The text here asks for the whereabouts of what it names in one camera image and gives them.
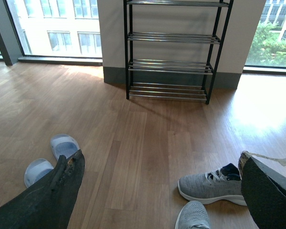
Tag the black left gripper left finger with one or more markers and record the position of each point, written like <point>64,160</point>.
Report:
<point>49,203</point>

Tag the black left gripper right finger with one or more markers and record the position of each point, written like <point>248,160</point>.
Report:
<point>264,191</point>

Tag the grey knit sneaker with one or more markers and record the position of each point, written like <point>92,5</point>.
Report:
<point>222,184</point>
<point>193,216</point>

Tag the light blue slipper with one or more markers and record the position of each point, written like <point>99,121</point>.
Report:
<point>63,144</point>
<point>36,170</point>

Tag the black metal shoe rack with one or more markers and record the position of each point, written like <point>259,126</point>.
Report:
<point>173,47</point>

